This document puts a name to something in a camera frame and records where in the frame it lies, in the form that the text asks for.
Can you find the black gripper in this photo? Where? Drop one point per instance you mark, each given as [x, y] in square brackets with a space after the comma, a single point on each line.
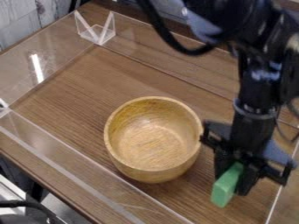
[246, 142]

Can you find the green rectangular block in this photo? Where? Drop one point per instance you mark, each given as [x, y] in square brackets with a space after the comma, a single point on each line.
[225, 186]

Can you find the brown wooden bowl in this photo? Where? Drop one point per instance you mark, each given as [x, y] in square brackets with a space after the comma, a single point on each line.
[153, 138]

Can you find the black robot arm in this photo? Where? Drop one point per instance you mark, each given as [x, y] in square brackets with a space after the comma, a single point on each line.
[264, 33]

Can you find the clear acrylic tray walls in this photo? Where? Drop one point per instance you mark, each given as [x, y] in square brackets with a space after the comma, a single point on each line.
[63, 84]

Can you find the clear acrylic corner bracket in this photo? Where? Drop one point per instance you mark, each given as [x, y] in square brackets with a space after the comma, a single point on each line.
[99, 34]

